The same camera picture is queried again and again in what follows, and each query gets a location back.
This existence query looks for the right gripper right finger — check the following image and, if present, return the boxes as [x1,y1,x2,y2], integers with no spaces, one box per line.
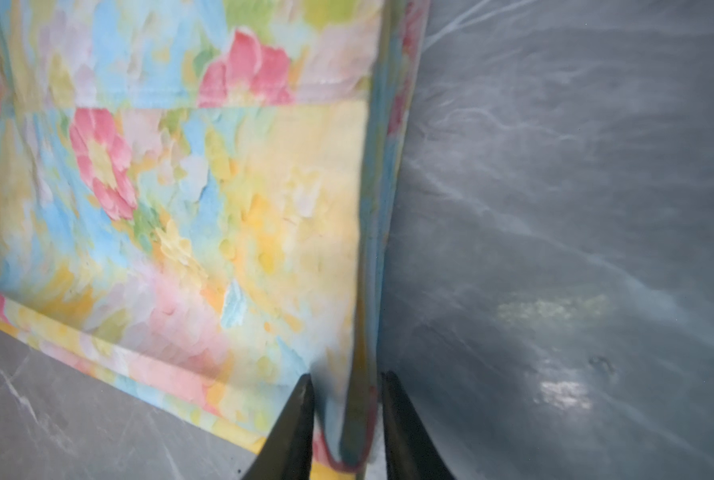
[382,371,454,480]

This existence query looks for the floral pastel skirt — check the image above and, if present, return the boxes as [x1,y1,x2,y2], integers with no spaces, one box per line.
[0,1,430,478]

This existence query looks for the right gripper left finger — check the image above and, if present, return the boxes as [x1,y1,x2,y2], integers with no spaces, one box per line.
[243,374,315,480]

